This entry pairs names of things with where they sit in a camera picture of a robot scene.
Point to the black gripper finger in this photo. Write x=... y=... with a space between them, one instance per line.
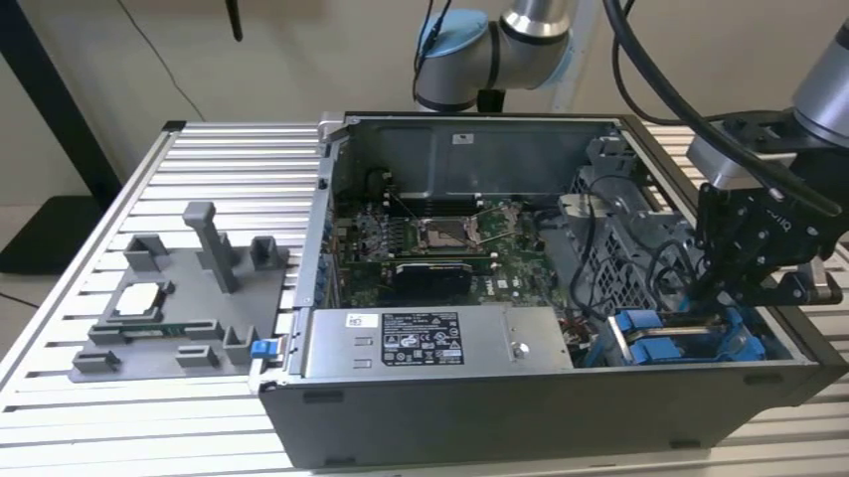
x=796 y=290
x=713 y=248

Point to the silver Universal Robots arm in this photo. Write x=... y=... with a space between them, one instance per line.
x=465 y=74

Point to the blue disk carrier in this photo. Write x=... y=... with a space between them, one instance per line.
x=653 y=352

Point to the grey perforated drive cage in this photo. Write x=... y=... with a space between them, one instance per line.
x=610 y=278

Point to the green motherboard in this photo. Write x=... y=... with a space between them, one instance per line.
x=510 y=238

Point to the CPU socket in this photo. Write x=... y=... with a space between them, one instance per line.
x=441 y=233

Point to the black graphics card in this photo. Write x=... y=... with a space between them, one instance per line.
x=431 y=283

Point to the thin metal locking lever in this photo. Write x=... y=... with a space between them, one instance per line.
x=404 y=206

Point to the black open PC case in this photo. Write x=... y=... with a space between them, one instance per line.
x=465 y=422

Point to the silver power supply unit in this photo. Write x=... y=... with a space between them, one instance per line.
x=331 y=348

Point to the blue case latch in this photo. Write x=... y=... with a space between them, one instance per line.
x=263 y=348

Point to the grey parts rack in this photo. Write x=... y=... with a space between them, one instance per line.
x=199 y=298

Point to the green RAM stick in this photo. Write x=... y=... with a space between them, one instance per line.
x=175 y=328

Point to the black hanging antenna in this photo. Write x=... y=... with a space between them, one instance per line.
x=234 y=20

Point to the silver CPU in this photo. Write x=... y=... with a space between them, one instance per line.
x=139 y=298

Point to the black monitor stand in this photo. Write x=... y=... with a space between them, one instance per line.
x=53 y=233

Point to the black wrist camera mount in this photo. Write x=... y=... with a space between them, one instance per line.
x=756 y=130

